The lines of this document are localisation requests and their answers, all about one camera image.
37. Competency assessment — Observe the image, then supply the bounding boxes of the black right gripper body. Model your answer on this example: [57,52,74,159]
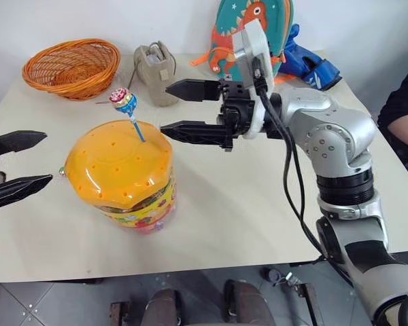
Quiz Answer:
[216,78,258,137]

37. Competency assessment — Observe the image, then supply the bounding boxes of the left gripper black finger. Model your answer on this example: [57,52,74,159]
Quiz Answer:
[0,174,54,212]
[0,130,48,154]

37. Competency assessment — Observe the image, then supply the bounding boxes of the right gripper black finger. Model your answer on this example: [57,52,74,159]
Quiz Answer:
[165,79,222,103]
[160,120,234,152]

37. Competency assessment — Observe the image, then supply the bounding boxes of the orange perforated jar lid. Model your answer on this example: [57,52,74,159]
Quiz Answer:
[64,119,173,213]

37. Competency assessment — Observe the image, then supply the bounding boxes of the clear plastic lollipop jar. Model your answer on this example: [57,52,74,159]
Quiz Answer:
[94,173,178,236]

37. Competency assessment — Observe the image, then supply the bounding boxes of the beige knitted pouch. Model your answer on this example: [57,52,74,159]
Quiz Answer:
[126,40,180,108]

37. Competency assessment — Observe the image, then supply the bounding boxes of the blue pink wrapped lollipop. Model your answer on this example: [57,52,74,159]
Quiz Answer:
[108,87,147,143]

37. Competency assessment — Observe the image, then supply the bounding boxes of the teal dinosaur backpack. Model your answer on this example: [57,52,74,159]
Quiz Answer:
[189,0,296,85]

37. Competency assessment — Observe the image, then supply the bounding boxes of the blue fabric bag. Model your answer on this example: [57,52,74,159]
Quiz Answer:
[275,22,343,92]

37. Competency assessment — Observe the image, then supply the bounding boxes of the orange wicker basket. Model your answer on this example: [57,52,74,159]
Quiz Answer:
[21,38,122,101]

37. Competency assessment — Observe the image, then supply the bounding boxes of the small black round object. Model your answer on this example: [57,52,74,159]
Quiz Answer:
[262,266,284,283]

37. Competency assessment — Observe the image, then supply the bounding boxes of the brown wooden block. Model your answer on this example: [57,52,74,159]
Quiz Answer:
[109,300,131,326]

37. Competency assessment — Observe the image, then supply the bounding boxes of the person in dark clothing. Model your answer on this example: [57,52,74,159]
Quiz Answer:
[377,56,408,177]

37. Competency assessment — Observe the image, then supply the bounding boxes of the dark rounded shape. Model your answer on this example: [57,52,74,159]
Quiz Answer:
[141,288,186,326]
[222,278,278,326]

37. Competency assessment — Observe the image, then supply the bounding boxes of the dark metal table leg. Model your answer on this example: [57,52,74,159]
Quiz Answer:
[281,271,326,326]

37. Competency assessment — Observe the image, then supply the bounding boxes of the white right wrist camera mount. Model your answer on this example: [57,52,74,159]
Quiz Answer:
[232,18,276,141]

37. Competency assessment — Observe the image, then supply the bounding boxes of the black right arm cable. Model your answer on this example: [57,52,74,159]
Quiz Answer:
[250,56,358,283]

